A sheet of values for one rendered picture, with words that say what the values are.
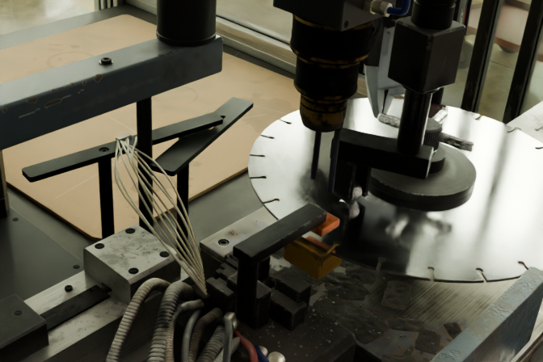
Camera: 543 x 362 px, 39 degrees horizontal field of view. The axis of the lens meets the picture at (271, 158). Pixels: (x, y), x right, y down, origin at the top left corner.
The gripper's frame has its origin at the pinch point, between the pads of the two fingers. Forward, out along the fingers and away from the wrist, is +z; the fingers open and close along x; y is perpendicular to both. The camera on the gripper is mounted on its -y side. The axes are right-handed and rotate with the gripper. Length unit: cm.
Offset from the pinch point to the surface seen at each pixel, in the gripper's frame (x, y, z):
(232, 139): 25.8, -34.4, 4.9
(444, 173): -1.7, 9.1, 5.8
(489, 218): -3.3, 14.4, 9.2
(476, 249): -7.8, 15.0, 11.8
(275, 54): 50, -45, -13
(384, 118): -4.0, 3.1, 1.5
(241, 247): -23.7, 2.1, 14.4
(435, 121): -2.8, 7.8, 1.1
